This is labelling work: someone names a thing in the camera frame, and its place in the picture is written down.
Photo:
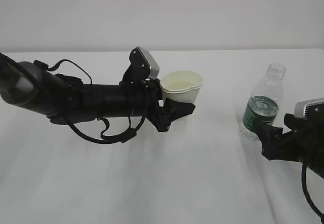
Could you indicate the clear green-label water bottle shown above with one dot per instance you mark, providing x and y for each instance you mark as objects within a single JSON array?
[{"x": 264, "y": 101}]

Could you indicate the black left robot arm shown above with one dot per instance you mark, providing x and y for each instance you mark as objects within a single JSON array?
[{"x": 39, "y": 88}]

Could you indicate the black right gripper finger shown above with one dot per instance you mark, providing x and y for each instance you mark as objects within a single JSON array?
[
  {"x": 267, "y": 133},
  {"x": 295, "y": 124}
]

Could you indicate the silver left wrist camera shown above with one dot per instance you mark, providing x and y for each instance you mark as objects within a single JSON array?
[{"x": 143, "y": 65}]

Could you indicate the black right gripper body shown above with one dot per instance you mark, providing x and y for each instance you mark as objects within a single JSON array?
[{"x": 295, "y": 147}]

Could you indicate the white paper cup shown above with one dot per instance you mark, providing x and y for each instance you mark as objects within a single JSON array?
[{"x": 181, "y": 86}]

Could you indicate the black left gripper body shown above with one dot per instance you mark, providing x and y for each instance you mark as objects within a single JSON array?
[{"x": 153, "y": 112}]

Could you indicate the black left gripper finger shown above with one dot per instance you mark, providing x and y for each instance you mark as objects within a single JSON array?
[{"x": 174, "y": 110}]

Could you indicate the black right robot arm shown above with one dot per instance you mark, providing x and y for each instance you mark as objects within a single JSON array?
[{"x": 317, "y": 167}]

